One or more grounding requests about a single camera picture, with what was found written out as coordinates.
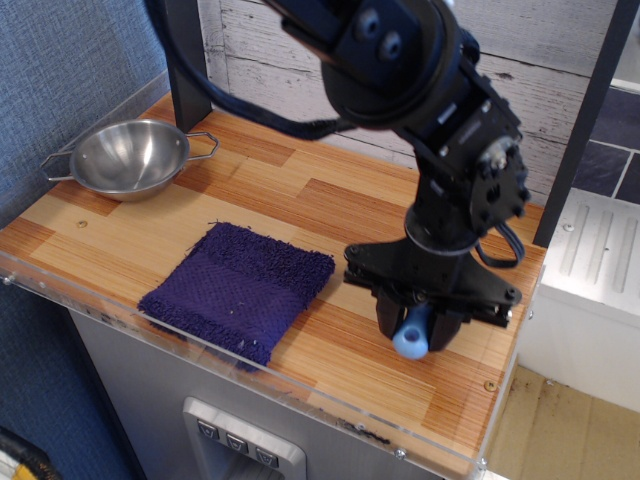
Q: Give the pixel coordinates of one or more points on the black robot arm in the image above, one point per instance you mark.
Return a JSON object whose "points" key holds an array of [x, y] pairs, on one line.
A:
{"points": [[407, 67]]}

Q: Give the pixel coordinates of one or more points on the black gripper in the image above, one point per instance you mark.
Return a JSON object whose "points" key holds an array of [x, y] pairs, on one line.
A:
{"points": [[401, 275]]}

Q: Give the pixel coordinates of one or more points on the purple towel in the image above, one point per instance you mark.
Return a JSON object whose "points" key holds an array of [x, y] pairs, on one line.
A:
{"points": [[239, 290]]}

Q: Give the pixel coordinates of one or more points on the stainless steel bowl with handles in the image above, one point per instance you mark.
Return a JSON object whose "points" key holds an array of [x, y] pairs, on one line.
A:
{"points": [[133, 160]]}

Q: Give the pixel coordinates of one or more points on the silver toy fridge cabinet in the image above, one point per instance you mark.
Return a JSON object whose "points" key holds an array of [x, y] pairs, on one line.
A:
{"points": [[148, 373]]}

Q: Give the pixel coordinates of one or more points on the white toy sink counter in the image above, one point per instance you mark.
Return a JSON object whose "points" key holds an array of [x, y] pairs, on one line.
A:
{"points": [[583, 326]]}

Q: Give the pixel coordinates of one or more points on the black yellow object corner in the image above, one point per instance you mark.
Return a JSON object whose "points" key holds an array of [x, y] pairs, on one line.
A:
{"points": [[22, 460]]}

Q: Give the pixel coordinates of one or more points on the black right frame post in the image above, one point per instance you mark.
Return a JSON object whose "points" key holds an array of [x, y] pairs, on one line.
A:
{"points": [[613, 44]]}

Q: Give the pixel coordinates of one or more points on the black frame post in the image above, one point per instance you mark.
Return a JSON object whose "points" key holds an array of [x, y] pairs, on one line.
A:
{"points": [[613, 44], [180, 20]]}

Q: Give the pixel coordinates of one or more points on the clear acrylic edge guard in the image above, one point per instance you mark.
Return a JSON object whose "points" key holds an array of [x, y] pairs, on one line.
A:
{"points": [[453, 398]]}

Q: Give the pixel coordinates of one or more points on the blue spoon with grey bowl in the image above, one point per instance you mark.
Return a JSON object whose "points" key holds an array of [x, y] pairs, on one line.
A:
{"points": [[411, 338]]}

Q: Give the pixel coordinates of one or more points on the silver dispenser button panel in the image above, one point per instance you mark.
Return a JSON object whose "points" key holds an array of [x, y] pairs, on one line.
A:
{"points": [[227, 447]]}

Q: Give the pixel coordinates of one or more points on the black left frame post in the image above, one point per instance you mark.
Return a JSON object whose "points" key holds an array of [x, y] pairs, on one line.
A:
{"points": [[180, 20]]}

